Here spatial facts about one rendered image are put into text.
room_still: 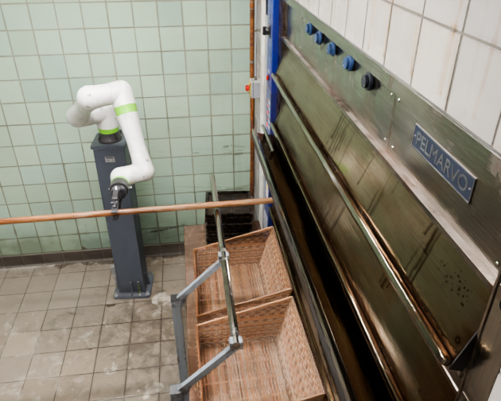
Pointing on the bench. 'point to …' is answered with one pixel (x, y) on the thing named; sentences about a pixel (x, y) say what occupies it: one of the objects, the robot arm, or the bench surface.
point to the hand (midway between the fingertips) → (115, 212)
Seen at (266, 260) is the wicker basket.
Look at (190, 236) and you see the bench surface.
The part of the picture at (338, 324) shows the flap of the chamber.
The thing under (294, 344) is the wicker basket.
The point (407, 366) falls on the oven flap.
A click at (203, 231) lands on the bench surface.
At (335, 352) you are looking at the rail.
